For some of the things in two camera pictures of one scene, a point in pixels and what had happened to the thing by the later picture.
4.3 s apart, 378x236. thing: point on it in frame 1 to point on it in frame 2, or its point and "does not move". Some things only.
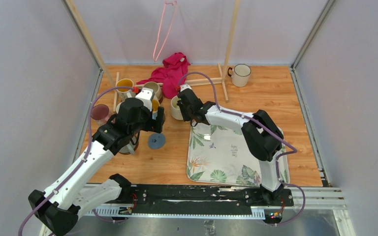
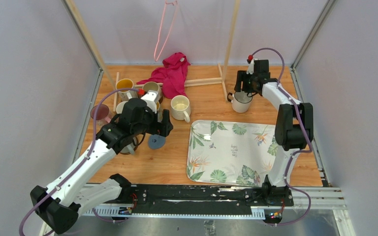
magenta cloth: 171,75 does not move
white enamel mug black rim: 240,74 to 241,101
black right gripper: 185,117 to 241,76
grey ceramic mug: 130,148 does not move
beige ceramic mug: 156,90 does not move
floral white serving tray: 221,155 does not move
